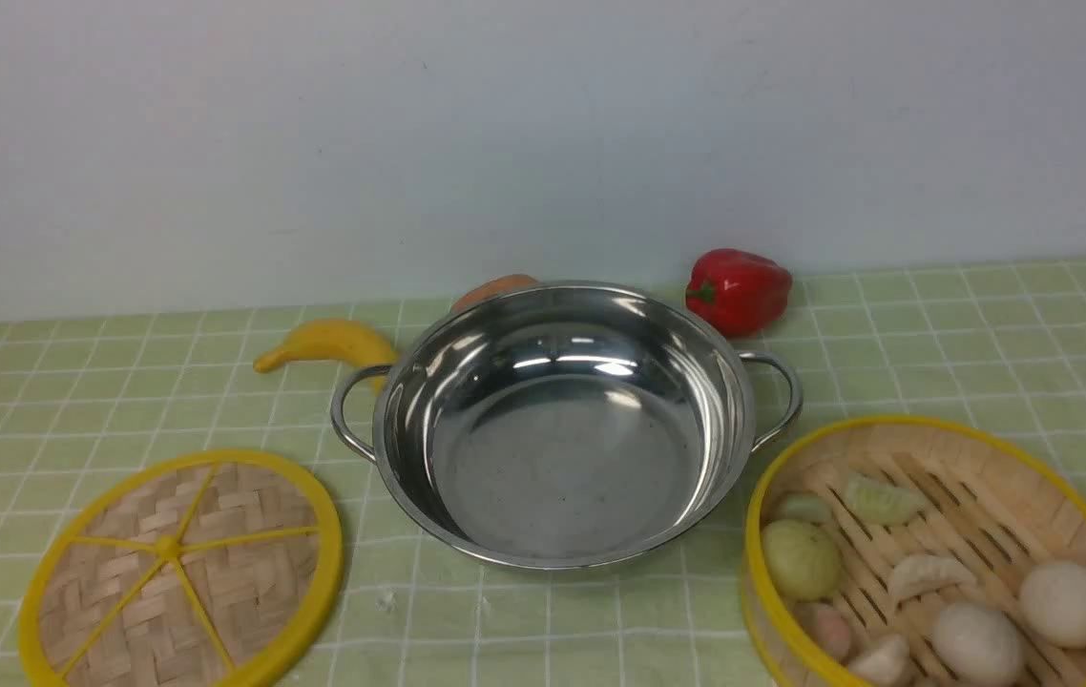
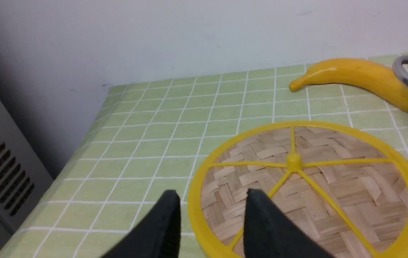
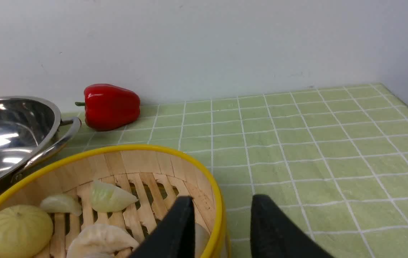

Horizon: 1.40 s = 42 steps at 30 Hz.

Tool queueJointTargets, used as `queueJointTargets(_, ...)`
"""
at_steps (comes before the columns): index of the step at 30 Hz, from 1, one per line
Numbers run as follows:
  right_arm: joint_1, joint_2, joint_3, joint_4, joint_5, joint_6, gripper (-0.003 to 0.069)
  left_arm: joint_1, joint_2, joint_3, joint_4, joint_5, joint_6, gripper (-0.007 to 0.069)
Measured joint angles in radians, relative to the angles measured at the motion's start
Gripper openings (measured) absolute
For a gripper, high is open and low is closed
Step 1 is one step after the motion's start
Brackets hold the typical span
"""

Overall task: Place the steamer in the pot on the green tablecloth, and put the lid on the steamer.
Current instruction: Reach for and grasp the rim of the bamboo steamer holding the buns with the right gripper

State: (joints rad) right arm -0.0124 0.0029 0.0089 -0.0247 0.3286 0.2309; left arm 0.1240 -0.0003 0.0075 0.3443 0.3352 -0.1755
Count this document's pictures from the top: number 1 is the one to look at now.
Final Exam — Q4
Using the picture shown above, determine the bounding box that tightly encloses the yellow toy banana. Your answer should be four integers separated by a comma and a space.
252, 319, 397, 374

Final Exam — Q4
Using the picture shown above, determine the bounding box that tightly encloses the green checkered tablecloth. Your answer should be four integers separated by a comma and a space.
0, 260, 1086, 686

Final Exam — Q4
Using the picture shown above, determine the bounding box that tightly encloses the white round bun right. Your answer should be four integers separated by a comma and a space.
1018, 560, 1086, 649

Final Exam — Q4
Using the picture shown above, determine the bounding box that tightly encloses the pink dumpling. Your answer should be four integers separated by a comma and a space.
806, 603, 854, 664

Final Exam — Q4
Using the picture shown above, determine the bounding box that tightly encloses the white dumpling front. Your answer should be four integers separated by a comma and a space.
846, 635, 913, 687

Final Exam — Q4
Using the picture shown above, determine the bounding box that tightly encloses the red toy bell pepper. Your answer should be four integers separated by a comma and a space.
684, 249, 793, 339

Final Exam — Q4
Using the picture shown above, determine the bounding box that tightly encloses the white dumpling centre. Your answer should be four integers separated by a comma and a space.
887, 555, 976, 605

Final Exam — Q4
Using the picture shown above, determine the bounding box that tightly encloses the round green bun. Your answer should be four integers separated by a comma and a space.
761, 519, 844, 601

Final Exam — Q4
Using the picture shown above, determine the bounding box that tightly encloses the pale green dumpling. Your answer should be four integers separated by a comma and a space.
843, 472, 930, 527

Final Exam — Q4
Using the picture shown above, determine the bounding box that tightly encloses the yellow rimmed bamboo steamer lid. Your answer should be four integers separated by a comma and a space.
18, 449, 345, 686

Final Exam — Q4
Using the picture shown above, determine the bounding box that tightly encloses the white round bun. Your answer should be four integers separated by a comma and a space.
930, 601, 1026, 686
1018, 560, 1086, 649

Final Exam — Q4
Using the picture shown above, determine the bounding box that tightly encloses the white dumpling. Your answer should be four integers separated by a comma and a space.
846, 635, 913, 687
887, 555, 976, 605

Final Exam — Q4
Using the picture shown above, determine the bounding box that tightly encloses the yellow rimmed bamboo steamer basket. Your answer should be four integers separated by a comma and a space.
741, 416, 1086, 686

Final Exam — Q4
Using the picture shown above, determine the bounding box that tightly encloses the small green dumpling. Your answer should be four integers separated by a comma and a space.
769, 491, 834, 526

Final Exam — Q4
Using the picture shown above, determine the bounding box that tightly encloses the white round bun front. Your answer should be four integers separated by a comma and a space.
930, 601, 1026, 686

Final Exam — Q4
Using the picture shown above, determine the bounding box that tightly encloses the stainless steel pot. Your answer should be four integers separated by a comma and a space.
329, 280, 804, 573

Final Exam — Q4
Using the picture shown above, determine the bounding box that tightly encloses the orange toy vegetable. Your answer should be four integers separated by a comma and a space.
450, 273, 538, 313

